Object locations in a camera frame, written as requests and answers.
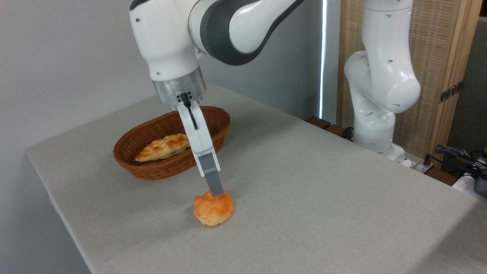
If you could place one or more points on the dark brown wooden block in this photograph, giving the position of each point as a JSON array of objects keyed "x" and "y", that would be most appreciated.
[
  {"x": 443, "y": 177},
  {"x": 319, "y": 122},
  {"x": 336, "y": 131}
]

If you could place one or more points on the brown wicker oval basket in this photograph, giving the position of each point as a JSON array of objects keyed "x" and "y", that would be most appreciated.
[{"x": 167, "y": 170}]

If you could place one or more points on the white vertical light strip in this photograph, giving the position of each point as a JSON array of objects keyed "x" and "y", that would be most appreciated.
[{"x": 323, "y": 57}]

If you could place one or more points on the white power strip with plug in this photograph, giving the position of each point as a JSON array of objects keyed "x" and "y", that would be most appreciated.
[{"x": 420, "y": 167}]

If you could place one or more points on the white box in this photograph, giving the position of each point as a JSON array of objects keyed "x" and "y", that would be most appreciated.
[{"x": 464, "y": 184}]

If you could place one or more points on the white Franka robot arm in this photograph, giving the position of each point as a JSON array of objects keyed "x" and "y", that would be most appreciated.
[{"x": 167, "y": 38}]

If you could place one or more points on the long braided bread loaf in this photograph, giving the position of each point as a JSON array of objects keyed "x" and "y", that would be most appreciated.
[{"x": 163, "y": 147}]

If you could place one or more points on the round golden bread bun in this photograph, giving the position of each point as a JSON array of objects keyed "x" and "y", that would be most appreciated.
[{"x": 211, "y": 211}]

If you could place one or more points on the brass screen hinge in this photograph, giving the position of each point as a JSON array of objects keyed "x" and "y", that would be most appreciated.
[{"x": 451, "y": 92}]

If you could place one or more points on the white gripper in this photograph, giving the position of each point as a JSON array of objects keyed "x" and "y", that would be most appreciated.
[{"x": 201, "y": 140}]

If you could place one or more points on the grey round container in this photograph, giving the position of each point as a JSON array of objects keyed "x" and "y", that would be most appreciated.
[{"x": 481, "y": 184}]

